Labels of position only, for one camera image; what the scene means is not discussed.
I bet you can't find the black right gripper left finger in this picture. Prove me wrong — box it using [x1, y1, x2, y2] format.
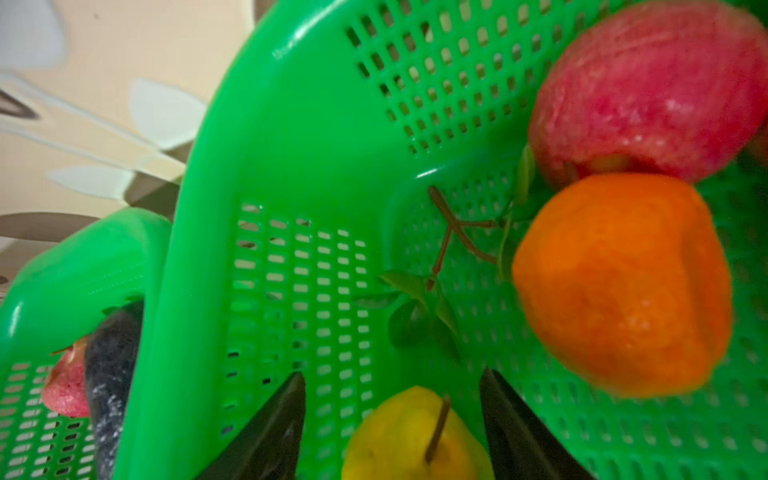
[198, 372, 306, 480]

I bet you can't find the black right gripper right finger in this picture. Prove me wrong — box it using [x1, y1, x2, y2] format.
[479, 368, 593, 480]

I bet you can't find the yellow lemon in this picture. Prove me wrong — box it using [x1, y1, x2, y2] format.
[341, 386, 494, 479]

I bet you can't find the green leafy twig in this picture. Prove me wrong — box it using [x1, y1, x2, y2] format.
[353, 145, 540, 362]

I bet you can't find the dark purple eggplant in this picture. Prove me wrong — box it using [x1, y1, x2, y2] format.
[84, 300, 144, 479]

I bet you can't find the orange fruit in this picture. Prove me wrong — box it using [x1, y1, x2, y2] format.
[510, 173, 733, 398]

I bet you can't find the red apple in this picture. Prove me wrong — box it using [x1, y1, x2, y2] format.
[41, 335, 90, 418]
[528, 1, 767, 187]

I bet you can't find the right green plastic basket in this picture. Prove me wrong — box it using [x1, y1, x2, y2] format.
[115, 1, 767, 479]

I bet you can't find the green plastic basket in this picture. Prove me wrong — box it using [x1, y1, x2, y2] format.
[115, 1, 767, 479]
[1, 208, 174, 479]

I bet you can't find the left green plastic basket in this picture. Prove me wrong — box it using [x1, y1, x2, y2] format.
[1, 208, 174, 479]

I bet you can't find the red apple back left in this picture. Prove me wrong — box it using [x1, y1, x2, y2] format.
[528, 1, 767, 187]

